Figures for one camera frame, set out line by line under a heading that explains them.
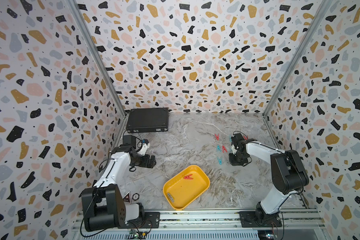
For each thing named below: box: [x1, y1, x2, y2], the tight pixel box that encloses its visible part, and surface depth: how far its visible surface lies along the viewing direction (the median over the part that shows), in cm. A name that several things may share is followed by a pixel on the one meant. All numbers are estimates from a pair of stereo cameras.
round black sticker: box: [132, 193, 140, 201], surface depth 83 cm
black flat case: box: [126, 107, 169, 134], surface depth 119 cm
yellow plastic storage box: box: [163, 165, 211, 211], surface depth 86 cm
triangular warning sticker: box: [122, 191, 132, 204], surface depth 82 cm
